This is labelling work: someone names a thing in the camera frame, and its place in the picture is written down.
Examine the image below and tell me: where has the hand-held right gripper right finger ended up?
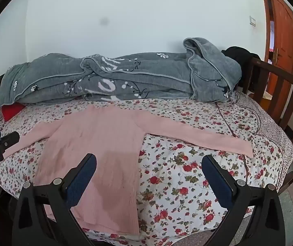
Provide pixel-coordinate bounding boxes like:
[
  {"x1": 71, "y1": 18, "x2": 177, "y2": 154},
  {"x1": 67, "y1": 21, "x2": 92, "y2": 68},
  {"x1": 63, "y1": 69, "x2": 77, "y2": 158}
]
[{"x1": 202, "y1": 154, "x2": 286, "y2": 246}]

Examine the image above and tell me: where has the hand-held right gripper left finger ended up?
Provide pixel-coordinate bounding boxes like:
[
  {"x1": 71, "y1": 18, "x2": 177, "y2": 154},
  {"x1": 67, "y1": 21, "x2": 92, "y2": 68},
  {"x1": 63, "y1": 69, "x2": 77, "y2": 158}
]
[{"x1": 11, "y1": 153, "x2": 97, "y2": 246}]

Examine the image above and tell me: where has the pink knit sweater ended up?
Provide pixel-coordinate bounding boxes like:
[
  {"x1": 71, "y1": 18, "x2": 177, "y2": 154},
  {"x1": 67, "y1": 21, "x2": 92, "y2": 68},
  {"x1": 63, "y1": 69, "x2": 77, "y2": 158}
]
[{"x1": 2, "y1": 105, "x2": 254, "y2": 236}]

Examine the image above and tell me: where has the red cloth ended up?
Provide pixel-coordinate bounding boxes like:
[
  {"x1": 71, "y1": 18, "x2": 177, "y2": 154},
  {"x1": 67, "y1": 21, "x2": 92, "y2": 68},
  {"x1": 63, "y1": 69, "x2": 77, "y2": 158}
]
[{"x1": 2, "y1": 103, "x2": 26, "y2": 122}]

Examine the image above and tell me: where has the floral bed sheet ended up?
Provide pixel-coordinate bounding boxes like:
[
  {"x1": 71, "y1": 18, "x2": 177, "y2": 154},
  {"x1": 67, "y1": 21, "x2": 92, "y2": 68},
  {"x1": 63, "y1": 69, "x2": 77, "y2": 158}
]
[{"x1": 0, "y1": 90, "x2": 293, "y2": 246}]

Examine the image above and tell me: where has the grey printed blanket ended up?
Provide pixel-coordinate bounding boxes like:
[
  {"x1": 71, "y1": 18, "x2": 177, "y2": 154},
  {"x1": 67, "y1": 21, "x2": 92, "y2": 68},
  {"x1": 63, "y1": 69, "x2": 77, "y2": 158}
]
[{"x1": 0, "y1": 38, "x2": 242, "y2": 109}]

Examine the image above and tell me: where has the black cloth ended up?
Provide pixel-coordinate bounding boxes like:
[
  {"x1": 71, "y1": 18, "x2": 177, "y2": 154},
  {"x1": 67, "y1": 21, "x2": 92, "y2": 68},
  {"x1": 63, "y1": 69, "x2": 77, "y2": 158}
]
[{"x1": 222, "y1": 46, "x2": 261, "y2": 88}]

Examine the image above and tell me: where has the orange wooden door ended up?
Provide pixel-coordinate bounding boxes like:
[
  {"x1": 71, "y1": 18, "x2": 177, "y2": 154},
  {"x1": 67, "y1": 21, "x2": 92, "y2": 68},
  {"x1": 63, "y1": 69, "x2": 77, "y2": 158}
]
[{"x1": 260, "y1": 0, "x2": 293, "y2": 95}]

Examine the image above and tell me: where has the dark wooden bed frame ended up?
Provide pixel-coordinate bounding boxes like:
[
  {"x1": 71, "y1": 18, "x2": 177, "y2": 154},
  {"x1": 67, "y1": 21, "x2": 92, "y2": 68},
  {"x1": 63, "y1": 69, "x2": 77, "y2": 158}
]
[{"x1": 0, "y1": 56, "x2": 293, "y2": 192}]

